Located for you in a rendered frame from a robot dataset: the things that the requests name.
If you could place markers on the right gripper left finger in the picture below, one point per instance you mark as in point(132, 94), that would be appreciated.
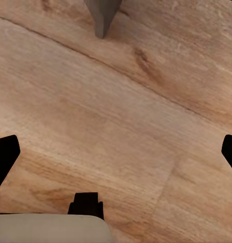
point(9, 152)

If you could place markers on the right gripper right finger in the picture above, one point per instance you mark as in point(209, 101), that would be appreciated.
point(227, 148)

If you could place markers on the coffee table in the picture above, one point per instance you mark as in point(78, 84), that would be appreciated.
point(103, 12)

